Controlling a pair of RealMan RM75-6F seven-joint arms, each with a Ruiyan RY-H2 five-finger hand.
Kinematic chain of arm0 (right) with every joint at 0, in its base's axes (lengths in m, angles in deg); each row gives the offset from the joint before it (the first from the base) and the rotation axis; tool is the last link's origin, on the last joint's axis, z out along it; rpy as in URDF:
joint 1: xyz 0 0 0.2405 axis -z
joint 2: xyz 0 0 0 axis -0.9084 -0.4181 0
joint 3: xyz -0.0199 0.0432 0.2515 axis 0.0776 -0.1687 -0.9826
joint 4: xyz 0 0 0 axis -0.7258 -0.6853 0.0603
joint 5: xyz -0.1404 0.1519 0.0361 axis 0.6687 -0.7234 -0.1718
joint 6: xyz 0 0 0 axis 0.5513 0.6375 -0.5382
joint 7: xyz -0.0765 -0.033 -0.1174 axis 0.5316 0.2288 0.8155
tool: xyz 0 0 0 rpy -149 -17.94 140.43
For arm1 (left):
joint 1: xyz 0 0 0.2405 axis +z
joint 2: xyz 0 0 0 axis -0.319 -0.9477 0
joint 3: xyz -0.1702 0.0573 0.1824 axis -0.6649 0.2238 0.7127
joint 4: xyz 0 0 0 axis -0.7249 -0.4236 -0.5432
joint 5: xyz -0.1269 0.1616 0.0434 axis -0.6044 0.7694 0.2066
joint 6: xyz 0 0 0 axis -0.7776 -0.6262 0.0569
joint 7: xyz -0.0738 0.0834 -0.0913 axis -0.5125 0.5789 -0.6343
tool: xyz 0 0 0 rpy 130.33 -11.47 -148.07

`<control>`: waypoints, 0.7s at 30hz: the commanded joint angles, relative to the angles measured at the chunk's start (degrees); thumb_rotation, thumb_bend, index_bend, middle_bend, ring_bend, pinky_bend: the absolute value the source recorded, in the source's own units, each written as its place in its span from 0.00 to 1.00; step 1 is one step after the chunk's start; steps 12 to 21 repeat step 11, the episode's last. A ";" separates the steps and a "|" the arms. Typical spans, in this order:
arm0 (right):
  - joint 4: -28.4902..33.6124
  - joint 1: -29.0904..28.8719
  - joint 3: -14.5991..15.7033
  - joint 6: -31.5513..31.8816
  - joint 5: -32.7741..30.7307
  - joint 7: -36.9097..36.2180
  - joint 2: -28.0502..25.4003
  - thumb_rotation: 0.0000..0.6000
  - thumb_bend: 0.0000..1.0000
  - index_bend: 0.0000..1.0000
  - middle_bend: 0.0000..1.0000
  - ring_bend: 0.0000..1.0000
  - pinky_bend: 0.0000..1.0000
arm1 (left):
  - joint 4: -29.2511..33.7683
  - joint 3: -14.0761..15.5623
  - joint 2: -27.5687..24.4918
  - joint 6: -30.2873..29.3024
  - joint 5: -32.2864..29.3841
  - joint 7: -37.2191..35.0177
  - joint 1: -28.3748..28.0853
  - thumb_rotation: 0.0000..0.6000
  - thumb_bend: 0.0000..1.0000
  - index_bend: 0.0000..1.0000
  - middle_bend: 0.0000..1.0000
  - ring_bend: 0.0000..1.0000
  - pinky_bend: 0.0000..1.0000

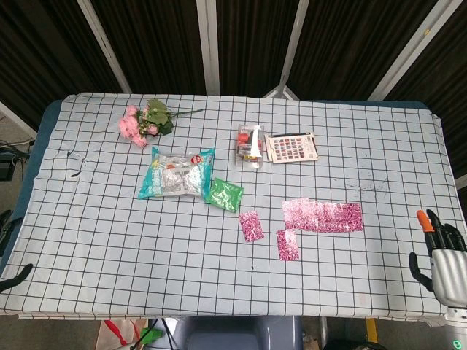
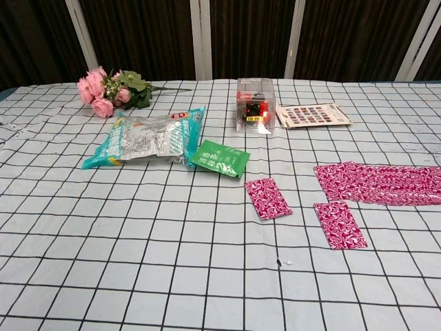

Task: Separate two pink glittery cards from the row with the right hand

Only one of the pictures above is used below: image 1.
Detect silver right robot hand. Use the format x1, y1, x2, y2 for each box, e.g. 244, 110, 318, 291
408, 209, 467, 309

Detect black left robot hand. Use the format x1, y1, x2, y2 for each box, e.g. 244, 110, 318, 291
0, 210, 34, 294

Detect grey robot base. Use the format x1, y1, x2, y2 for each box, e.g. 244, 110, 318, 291
173, 315, 304, 350

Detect yellow bar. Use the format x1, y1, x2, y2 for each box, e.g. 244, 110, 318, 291
366, 318, 379, 344

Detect red white bag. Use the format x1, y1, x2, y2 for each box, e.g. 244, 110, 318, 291
95, 317, 149, 350

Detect green plastic object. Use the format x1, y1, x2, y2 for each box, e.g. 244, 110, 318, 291
140, 326, 165, 346

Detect white black checked tablecloth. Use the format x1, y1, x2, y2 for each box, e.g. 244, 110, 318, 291
0, 93, 467, 322

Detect teal silver snack bag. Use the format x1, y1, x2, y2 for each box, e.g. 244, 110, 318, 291
137, 145, 216, 201

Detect pink artificial flower bouquet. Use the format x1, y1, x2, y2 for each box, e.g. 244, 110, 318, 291
117, 98, 205, 149

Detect cardboard sheet with colour swatches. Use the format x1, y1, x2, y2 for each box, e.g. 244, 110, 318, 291
264, 131, 320, 164

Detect green tea sachet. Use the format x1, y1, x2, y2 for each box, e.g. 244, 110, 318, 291
204, 177, 244, 213

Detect clear box with red toy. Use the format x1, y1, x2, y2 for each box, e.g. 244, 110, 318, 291
235, 123, 266, 171

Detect dark brown curtain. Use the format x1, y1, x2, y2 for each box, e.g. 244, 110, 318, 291
0, 0, 467, 172

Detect black cables on floor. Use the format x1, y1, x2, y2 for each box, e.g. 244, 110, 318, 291
0, 140, 32, 182

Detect white partition post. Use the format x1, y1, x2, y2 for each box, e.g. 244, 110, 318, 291
196, 0, 220, 96
76, 0, 133, 95
261, 0, 311, 100
367, 0, 458, 101

